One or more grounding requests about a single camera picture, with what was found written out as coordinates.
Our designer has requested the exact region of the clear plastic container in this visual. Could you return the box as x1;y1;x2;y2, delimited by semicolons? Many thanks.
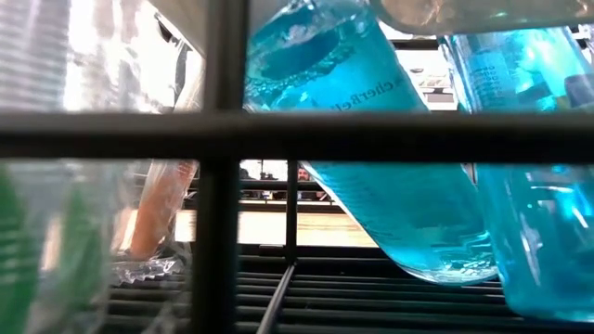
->
369;0;594;37

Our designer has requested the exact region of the white-green toothbrush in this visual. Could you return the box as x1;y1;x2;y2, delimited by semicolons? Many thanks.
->
0;0;206;115

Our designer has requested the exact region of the bagged orange item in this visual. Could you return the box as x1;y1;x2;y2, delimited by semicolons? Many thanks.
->
0;160;126;334

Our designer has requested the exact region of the black wire rack organizer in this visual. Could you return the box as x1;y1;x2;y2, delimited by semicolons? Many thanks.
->
0;0;594;334

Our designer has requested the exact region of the blue mouthwash bottle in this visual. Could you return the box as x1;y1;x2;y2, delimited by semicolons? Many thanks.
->
440;25;594;324

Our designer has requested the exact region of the orange toothbrush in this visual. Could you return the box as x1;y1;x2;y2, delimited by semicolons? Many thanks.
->
110;160;201;285

